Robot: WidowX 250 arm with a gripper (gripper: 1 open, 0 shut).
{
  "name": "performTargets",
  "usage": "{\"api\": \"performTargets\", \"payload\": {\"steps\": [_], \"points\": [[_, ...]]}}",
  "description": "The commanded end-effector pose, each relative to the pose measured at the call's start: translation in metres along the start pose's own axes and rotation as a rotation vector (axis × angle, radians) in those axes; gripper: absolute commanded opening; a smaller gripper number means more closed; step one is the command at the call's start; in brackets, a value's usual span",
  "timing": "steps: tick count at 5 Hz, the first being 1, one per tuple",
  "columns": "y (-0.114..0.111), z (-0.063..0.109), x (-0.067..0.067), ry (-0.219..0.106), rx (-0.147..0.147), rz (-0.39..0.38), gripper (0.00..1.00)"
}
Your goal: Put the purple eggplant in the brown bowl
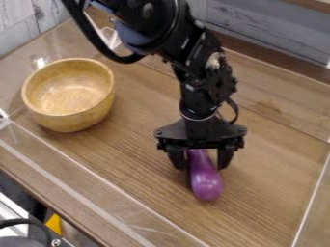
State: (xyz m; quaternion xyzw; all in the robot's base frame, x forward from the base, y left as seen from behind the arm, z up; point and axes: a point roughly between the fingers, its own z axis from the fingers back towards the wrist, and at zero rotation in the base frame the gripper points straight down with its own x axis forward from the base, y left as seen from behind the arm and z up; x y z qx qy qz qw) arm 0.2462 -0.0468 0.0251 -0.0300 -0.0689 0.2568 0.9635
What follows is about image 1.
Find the clear acrylic tray wall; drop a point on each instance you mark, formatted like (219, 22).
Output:
(108, 215)

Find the yellow black device bottom left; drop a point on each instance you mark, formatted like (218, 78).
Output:
(52, 224)

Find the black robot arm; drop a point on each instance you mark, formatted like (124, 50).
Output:
(159, 27)

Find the brown wooden bowl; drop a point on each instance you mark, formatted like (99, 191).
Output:
(68, 95)

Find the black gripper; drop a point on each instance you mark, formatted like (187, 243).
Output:
(212, 134)

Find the purple toy eggplant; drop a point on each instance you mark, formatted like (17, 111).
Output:
(206, 181)

